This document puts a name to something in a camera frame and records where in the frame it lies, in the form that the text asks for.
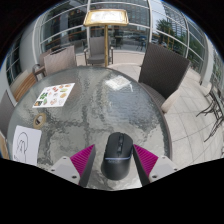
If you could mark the black computer mouse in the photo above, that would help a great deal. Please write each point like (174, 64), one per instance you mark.
(116, 156)

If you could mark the grey-brown wicker chair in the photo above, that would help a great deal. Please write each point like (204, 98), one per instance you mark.
(97, 48)
(60, 61)
(40, 68)

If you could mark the dark grey wicker chair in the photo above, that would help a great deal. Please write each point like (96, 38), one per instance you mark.
(6, 113)

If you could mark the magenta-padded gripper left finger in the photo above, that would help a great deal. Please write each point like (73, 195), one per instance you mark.
(81, 160)

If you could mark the metal garden table set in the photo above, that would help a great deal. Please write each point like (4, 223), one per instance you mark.
(215, 106)

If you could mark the white printed mouse pad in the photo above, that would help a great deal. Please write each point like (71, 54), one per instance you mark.
(31, 146)

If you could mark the gold menu lectern stand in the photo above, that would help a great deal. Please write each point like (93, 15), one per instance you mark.
(106, 17)

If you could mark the laminated picture menu card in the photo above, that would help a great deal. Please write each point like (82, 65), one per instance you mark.
(54, 95)

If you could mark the dark brown wicker chair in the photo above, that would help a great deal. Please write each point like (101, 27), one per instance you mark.
(163, 71)

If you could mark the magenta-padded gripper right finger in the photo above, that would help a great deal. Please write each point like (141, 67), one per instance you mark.
(146, 160)

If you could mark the wooden slatted bench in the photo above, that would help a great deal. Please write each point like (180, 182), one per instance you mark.
(22, 85)

